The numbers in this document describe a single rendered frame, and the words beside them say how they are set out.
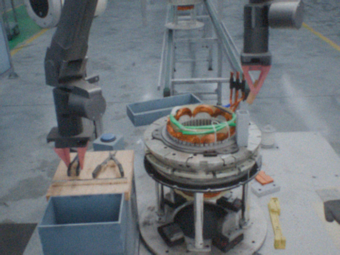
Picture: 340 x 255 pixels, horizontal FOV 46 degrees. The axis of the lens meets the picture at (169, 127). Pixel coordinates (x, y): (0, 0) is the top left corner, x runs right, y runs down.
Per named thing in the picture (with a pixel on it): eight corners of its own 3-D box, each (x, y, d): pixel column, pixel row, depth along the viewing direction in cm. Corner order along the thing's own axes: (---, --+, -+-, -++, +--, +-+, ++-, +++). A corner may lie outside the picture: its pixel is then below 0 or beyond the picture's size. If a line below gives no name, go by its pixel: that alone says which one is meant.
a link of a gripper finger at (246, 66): (267, 88, 99) (269, 50, 96) (270, 96, 92) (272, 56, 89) (239, 88, 100) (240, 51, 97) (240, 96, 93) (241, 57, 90)
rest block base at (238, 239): (211, 244, 112) (211, 238, 111) (230, 231, 116) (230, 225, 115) (224, 253, 108) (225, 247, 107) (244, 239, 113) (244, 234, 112)
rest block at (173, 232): (175, 226, 117) (175, 220, 116) (184, 237, 113) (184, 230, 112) (162, 231, 115) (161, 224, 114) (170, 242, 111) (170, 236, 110)
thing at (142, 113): (192, 160, 158) (191, 93, 146) (203, 173, 149) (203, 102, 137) (132, 173, 151) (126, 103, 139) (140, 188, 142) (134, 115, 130)
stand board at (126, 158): (129, 200, 91) (128, 191, 90) (47, 204, 91) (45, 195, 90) (134, 156, 109) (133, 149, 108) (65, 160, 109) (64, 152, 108)
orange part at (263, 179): (274, 181, 139) (274, 179, 139) (262, 185, 138) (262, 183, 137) (262, 172, 145) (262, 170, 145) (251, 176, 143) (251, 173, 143)
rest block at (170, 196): (186, 196, 129) (186, 182, 127) (174, 203, 126) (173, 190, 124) (177, 190, 132) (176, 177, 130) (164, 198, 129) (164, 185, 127)
